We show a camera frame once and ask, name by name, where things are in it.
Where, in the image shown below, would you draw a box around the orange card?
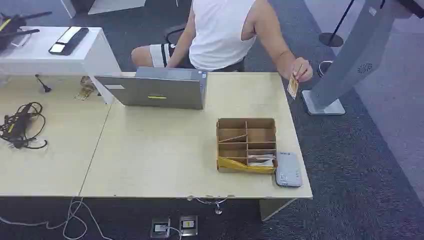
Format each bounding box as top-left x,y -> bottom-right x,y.
287,71 -> 300,100

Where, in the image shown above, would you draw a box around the wooden card box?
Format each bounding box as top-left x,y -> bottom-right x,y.
216,117 -> 278,174

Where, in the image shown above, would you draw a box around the yellow padded envelope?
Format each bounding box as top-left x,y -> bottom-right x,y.
217,156 -> 276,174

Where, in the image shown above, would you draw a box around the grey laptop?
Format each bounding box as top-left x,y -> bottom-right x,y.
94,66 -> 209,111

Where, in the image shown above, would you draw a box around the white cards in box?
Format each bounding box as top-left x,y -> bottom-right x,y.
247,154 -> 276,168

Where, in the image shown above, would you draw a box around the person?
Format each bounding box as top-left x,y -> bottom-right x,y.
131,0 -> 314,83

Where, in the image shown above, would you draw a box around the grey card reader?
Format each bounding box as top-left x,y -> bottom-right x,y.
275,151 -> 303,188

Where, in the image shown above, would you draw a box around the floor socket box yellow label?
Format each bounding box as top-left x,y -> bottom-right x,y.
178,215 -> 199,237

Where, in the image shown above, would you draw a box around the gold woven item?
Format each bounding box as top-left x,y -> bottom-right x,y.
74,76 -> 98,101

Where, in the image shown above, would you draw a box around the grey kiosk stand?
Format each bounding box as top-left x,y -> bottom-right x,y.
301,0 -> 415,116

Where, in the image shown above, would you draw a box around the black and white keyboard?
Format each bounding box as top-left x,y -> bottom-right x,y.
48,27 -> 90,56

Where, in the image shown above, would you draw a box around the white side table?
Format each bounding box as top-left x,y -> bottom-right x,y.
0,26 -> 122,105

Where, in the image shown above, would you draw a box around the black equipment with yellow stripe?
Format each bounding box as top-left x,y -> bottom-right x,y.
0,11 -> 53,54

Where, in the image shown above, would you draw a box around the metal cable hook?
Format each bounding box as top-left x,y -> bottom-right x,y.
187,195 -> 235,216

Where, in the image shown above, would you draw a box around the white cable loop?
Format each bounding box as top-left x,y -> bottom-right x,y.
317,60 -> 334,78

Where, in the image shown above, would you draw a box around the black stanchion post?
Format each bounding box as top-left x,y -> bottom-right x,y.
318,0 -> 356,48

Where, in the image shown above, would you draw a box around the white floor cable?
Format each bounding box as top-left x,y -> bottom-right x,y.
0,197 -> 114,240

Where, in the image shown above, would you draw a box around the black cable bundle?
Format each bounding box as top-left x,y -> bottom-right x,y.
0,101 -> 48,150

